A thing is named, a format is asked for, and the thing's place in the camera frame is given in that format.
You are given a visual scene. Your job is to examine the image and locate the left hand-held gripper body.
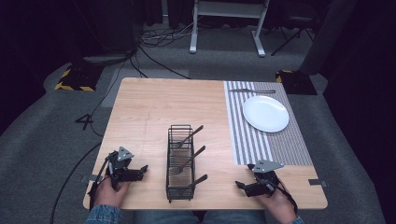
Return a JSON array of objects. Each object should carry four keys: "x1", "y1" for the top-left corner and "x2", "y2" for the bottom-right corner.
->
[{"x1": 105, "y1": 146, "x2": 146, "y2": 191}]

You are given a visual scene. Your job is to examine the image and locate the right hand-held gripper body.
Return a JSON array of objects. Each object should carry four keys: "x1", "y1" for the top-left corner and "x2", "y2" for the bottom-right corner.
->
[{"x1": 244, "y1": 160, "x2": 285, "y2": 198}]

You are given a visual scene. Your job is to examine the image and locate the person's left hand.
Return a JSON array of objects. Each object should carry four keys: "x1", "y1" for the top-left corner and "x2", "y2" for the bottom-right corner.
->
[{"x1": 93, "y1": 176, "x2": 132, "y2": 208}]

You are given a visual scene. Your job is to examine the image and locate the person's right hand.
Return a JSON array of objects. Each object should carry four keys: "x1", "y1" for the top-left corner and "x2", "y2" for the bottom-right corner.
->
[{"x1": 257, "y1": 181, "x2": 299, "y2": 224}]

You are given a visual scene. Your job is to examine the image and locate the grey striped placemat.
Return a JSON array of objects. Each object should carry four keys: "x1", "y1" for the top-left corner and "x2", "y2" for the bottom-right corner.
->
[{"x1": 222, "y1": 80, "x2": 314, "y2": 167}]

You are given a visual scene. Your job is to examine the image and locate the person's legs in jeans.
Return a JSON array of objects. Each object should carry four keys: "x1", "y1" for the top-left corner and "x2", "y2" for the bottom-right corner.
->
[{"x1": 133, "y1": 209, "x2": 267, "y2": 224}]

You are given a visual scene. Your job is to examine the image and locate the white round plate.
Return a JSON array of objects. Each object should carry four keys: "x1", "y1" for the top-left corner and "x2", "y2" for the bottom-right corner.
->
[{"x1": 242, "y1": 94, "x2": 290, "y2": 134}]

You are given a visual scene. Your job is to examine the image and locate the metal knife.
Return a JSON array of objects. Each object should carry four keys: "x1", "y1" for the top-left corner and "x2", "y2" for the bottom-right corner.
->
[{"x1": 229, "y1": 88, "x2": 276, "y2": 94}]

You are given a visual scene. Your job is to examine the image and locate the black yellow striped block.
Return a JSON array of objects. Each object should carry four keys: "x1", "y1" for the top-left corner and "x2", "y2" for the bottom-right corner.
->
[
  {"x1": 275, "y1": 69, "x2": 318, "y2": 96},
  {"x1": 53, "y1": 63, "x2": 105, "y2": 93}
]

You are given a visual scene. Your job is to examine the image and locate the black tripod stand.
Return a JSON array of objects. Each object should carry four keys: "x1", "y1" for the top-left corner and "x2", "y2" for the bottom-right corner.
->
[{"x1": 270, "y1": 13, "x2": 316, "y2": 57}]

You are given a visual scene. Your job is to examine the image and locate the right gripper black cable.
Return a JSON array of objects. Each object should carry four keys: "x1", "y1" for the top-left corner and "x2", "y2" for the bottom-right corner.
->
[{"x1": 271, "y1": 178, "x2": 299, "y2": 216}]

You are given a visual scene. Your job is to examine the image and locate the black wire cutlery basket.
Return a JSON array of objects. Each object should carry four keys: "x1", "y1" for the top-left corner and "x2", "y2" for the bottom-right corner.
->
[{"x1": 165, "y1": 124, "x2": 197, "y2": 203}]

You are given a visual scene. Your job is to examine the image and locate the black-handled utensil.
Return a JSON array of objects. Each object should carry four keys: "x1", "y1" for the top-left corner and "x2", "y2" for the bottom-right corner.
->
[{"x1": 188, "y1": 174, "x2": 209, "y2": 189}]

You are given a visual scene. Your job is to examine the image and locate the black-handled spoon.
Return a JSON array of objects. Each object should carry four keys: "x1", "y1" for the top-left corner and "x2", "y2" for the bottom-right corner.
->
[{"x1": 169, "y1": 145, "x2": 207, "y2": 175}]

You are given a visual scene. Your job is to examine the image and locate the black floor cable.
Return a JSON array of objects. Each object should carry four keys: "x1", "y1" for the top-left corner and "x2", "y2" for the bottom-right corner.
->
[{"x1": 49, "y1": 46, "x2": 141, "y2": 224}]

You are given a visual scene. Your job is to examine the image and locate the black-handled fork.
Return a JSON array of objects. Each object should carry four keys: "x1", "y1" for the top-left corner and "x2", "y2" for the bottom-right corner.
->
[{"x1": 173, "y1": 124, "x2": 205, "y2": 149}]

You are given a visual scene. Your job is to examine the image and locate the bundle of floor cables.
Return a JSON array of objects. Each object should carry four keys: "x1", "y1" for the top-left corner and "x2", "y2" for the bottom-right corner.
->
[{"x1": 129, "y1": 21, "x2": 197, "y2": 80}]

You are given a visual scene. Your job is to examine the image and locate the white desk frame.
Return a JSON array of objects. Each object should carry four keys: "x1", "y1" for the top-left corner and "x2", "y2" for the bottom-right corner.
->
[{"x1": 189, "y1": 0, "x2": 272, "y2": 58}]

